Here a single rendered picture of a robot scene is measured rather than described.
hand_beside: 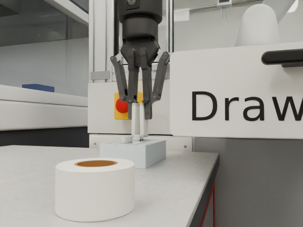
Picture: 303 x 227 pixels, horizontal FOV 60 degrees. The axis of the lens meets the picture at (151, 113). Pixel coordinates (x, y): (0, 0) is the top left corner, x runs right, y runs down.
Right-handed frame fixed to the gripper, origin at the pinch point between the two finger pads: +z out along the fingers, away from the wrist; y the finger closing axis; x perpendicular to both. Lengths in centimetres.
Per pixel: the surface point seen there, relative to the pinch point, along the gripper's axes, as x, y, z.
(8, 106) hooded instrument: 18, -55, -5
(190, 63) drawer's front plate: -17.6, 13.9, -7.3
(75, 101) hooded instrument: 57, -56, -9
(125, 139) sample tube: -8.1, 0.4, 3.4
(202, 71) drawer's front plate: -17.6, 15.3, -6.2
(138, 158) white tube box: -10.9, 4.1, 6.2
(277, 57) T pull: -21.0, 23.4, -6.6
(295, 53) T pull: -20.9, 25.1, -6.9
